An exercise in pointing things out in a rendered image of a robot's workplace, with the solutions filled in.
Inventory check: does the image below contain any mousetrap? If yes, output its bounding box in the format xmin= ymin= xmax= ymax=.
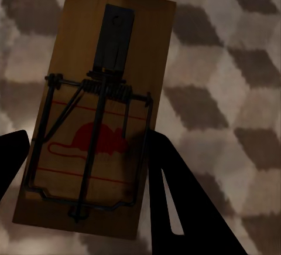
xmin=12 ymin=0 xmax=177 ymax=240

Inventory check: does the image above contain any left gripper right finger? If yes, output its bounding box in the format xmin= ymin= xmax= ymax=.
xmin=148 ymin=130 xmax=248 ymax=255

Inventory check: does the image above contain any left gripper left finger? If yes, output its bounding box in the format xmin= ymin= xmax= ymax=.
xmin=0 ymin=130 xmax=30 ymax=200

